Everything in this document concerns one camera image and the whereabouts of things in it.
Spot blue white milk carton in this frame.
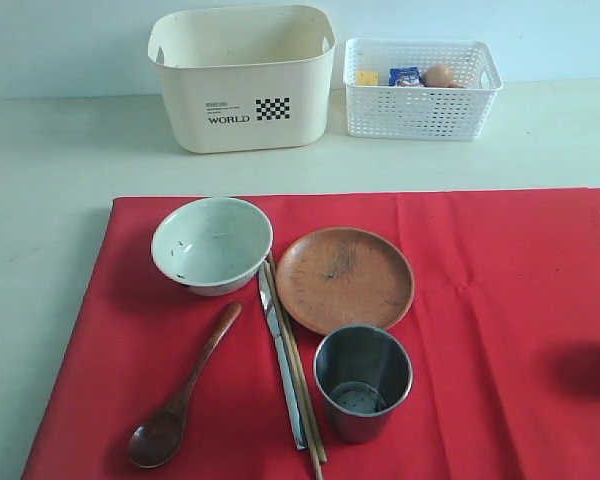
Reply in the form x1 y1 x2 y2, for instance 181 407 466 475
389 66 423 87

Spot pale green ceramic bowl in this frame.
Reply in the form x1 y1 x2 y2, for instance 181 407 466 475
151 197 274 297

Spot wooden chopstick right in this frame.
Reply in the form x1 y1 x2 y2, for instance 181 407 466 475
267 252 327 464

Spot silver table knife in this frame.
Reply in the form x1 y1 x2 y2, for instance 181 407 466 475
258 261 308 450

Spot red table cloth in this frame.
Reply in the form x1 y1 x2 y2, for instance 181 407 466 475
23 188 600 479

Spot brown egg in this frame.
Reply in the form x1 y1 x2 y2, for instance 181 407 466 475
422 64 453 88

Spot brown wooden plate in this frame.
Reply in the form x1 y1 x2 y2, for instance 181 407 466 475
275 227 415 335

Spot cream plastic bin WORLD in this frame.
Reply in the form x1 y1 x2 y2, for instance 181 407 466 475
147 4 336 154

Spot yellow cheese wedge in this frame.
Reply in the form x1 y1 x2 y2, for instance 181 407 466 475
356 70 379 86

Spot dark wooden spoon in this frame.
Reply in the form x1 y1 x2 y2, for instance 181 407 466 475
128 301 243 469

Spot wooden chopstick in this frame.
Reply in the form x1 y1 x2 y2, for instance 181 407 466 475
264 260 324 479
267 252 327 464

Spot wooden chopstick left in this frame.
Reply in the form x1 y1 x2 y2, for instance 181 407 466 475
264 260 324 479

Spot stainless steel cup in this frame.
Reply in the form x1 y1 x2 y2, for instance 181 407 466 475
313 324 414 444

